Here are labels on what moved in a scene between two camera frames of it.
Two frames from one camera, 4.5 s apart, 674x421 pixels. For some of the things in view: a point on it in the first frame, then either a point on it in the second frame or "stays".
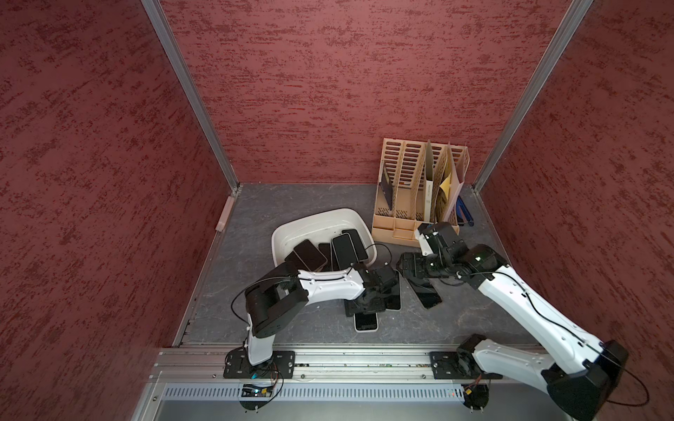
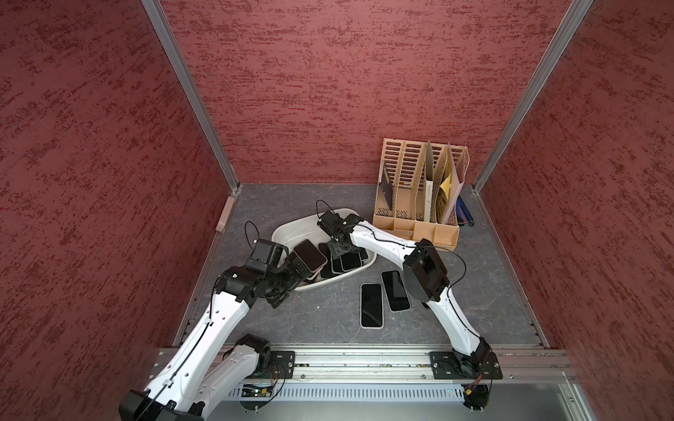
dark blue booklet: (387, 188) stays
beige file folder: (429, 170) stays
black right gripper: (418, 268) to (336, 251)
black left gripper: (378, 305) to (293, 280)
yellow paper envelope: (445, 185) stays
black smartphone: (310, 255) stays
